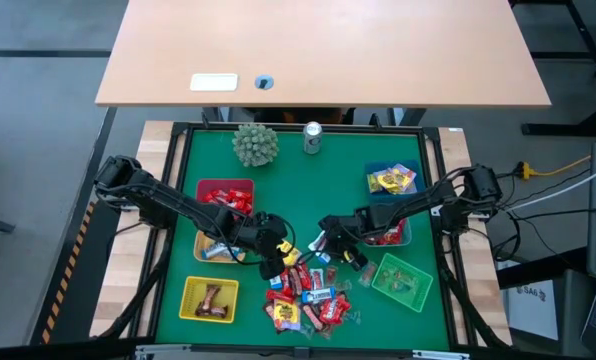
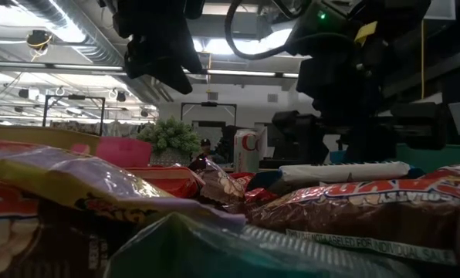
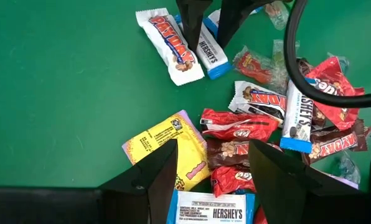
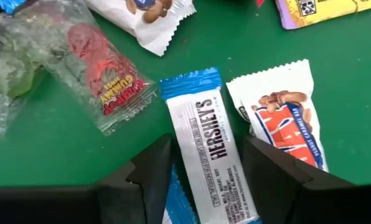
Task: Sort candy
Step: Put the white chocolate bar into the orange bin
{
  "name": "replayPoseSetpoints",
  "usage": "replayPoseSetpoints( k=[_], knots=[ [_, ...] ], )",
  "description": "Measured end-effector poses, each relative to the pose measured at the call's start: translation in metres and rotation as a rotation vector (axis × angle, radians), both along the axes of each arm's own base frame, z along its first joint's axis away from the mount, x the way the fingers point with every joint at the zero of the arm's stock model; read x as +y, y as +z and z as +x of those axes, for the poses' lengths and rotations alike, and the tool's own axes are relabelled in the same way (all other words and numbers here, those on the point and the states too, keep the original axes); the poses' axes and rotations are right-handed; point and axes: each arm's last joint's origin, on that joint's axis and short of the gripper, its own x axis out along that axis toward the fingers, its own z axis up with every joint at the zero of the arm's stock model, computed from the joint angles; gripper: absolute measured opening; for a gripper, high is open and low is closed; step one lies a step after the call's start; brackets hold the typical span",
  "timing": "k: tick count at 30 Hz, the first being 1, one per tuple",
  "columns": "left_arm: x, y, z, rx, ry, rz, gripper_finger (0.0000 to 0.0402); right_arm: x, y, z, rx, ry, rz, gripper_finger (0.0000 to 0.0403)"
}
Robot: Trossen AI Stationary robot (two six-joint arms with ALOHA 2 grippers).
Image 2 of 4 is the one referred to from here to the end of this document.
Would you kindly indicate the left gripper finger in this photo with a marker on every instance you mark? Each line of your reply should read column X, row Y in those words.
column 180, row 77

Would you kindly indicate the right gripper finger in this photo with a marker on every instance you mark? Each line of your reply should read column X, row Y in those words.
column 382, row 148
column 357, row 148

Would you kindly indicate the white blue Hershey's bar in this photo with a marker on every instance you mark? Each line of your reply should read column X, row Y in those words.
column 342, row 171

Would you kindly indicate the red KitKat candy bar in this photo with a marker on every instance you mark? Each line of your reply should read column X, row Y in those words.
column 168, row 181
column 259, row 195

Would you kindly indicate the yellow Sour Patch candy pack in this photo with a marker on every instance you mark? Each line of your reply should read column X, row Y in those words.
column 79, row 181

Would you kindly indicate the teal candy in clear wrapper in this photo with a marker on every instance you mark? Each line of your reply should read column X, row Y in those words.
column 214, row 255

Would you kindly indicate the yellow tape tag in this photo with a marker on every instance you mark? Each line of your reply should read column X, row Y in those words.
column 366, row 31

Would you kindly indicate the light teal plastic bin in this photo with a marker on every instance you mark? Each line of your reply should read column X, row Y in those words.
column 438, row 158

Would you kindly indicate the artificial green plant in pot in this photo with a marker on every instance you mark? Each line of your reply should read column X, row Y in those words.
column 170, row 137

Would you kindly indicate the person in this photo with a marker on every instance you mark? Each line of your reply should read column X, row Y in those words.
column 205, row 143

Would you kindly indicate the long ceiling light bar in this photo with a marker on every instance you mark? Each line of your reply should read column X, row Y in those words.
column 87, row 67

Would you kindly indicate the hanging patterned cloth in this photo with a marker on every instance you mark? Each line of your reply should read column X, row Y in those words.
column 118, row 129

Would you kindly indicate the red plastic bin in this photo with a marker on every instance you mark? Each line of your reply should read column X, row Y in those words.
column 126, row 152

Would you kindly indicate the white red soda can box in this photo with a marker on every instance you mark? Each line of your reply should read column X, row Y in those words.
column 247, row 154

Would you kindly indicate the white ceiling unit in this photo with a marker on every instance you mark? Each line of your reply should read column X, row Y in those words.
column 442, row 9

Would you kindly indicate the orange plastic bin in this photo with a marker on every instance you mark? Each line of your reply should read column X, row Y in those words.
column 41, row 137

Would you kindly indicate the black metal frame stand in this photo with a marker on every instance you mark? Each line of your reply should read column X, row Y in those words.
column 208, row 104
column 73, row 97

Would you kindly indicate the silver ventilation duct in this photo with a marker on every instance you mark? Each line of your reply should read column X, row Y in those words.
column 79, row 23

